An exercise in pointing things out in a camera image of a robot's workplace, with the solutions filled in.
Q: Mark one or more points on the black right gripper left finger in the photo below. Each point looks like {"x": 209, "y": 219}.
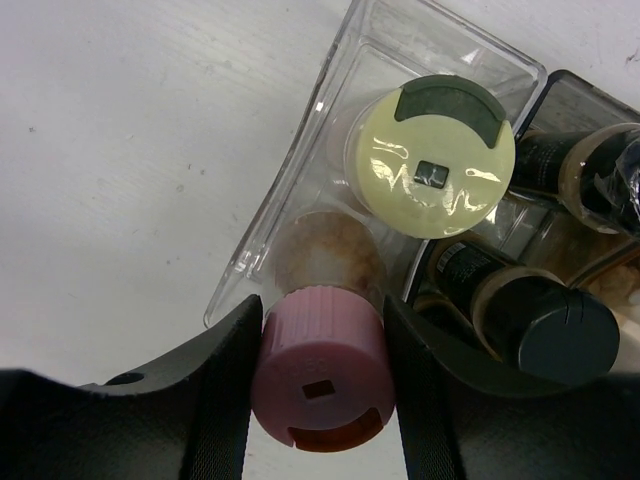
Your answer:
{"x": 183, "y": 415}

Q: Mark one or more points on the clear plastic bin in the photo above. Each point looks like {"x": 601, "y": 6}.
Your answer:
{"x": 379, "y": 46}

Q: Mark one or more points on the bottle with yellow cap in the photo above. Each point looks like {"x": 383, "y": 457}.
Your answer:
{"x": 430, "y": 158}

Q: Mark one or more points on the spice jar black cap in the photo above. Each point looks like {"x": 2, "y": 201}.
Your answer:
{"x": 591, "y": 175}
{"x": 525, "y": 317}

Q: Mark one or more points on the bottle with pink cap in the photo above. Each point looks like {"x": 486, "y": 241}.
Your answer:
{"x": 323, "y": 381}

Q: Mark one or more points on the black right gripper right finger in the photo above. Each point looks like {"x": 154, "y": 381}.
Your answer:
{"x": 463, "y": 415}

